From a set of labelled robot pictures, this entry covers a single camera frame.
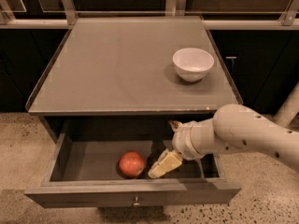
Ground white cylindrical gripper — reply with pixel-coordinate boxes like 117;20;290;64
148;120;204;179

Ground red apple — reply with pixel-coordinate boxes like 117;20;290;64
119;151;145;178

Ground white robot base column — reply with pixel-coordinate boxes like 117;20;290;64
274;82;299;127

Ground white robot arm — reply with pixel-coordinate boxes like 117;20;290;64
149;105;299;178

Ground small metal drawer knob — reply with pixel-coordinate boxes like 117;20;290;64
132;196;140;207

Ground grey cabinet with glass top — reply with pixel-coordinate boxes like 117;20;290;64
26;17;242;138

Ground open grey top drawer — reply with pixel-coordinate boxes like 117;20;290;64
23;130;243;209

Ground white ceramic bowl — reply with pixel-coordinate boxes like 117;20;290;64
173;48;215;82

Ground dark background cabinet handle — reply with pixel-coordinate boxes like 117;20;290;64
225;56;237;69

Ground metal railing frame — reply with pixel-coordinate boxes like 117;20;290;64
1;0;299;30

